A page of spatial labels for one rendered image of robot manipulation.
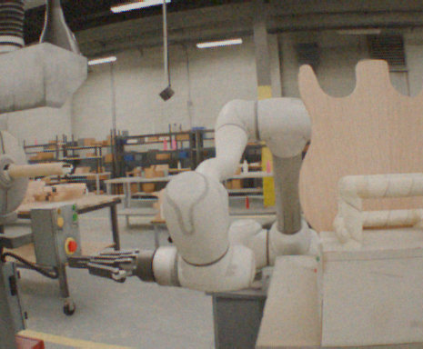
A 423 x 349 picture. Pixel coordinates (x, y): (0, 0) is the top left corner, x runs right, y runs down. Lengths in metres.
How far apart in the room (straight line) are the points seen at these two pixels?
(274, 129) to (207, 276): 0.56
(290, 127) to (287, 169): 0.18
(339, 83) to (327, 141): 11.27
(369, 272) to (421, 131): 0.34
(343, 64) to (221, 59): 3.90
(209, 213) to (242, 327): 1.03
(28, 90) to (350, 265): 0.72
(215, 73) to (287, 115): 11.22
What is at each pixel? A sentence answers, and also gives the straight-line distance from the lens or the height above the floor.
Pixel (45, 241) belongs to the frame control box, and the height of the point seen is 1.01.
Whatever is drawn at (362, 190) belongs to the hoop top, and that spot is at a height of 1.20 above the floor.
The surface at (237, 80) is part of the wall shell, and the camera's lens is 12.14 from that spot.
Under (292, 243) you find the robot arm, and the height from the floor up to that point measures 0.90.
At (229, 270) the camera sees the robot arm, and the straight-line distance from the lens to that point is 0.74.
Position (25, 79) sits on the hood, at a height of 1.45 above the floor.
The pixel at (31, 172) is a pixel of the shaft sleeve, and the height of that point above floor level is 1.25.
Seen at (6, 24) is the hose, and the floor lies 1.62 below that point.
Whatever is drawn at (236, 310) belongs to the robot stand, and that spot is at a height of 0.62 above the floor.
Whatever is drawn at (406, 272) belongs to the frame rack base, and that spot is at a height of 1.06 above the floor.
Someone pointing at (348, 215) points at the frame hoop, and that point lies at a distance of 0.61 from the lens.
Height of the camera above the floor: 1.27
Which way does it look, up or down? 3 degrees down
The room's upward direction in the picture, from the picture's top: 3 degrees counter-clockwise
